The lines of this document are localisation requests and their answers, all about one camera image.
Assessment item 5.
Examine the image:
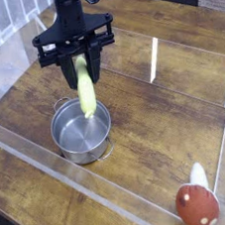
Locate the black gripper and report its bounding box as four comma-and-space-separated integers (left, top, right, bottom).
29, 10, 122, 96

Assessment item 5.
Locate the clear acrylic front barrier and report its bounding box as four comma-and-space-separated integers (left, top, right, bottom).
0, 125, 184, 225

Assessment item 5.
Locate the stainless steel pot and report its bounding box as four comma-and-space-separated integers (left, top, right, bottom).
51, 97, 114, 165

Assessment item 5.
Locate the clear acrylic triangle stand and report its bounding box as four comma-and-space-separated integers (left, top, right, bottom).
34, 16, 48, 33

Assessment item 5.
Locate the brown plush mushroom toy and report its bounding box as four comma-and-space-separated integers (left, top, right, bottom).
175, 162, 220, 225

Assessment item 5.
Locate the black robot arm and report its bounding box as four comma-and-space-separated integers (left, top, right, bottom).
32, 0, 115, 89

